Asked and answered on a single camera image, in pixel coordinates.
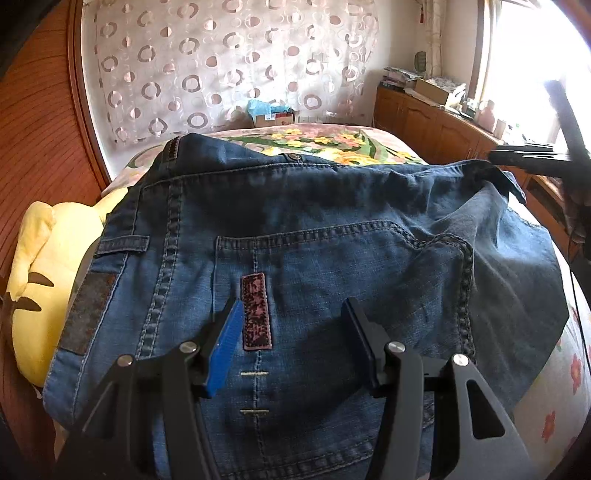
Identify sheer circle-patterned curtain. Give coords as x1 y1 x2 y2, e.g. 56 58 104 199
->
92 0 380 147

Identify small cardboard box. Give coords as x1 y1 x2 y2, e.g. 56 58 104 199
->
253 109 296 129

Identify yellow plush toy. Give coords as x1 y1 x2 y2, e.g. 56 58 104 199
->
6 200 122 388

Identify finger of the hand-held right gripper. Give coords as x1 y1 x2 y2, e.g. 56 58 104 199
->
488 144 573 177

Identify wooden cabinet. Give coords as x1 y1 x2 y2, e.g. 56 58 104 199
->
373 85 575 232

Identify floral quilt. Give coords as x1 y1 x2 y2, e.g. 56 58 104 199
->
111 122 428 197

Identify open cardboard box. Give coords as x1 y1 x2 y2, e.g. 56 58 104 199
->
413 76 467 108

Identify thin black cable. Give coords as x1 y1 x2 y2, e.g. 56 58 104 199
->
566 228 591 374

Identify person's right forearm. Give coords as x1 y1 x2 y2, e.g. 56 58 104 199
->
560 178 591 261

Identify stack of papers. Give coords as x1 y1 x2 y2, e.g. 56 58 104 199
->
381 66 416 90

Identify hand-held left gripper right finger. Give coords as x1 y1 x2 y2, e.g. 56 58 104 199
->
341 298 539 480

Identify window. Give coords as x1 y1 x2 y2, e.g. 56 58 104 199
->
478 0 591 148

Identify wooden slatted headboard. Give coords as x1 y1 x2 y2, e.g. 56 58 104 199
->
0 0 112 462

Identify pink bottle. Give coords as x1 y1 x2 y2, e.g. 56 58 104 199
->
477 99 498 132

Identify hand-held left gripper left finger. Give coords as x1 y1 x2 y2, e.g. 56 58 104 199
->
53 298 245 480

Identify beige side curtain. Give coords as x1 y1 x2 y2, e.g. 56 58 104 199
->
421 0 448 79

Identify blue denim pants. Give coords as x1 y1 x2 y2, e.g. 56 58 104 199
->
44 133 570 480

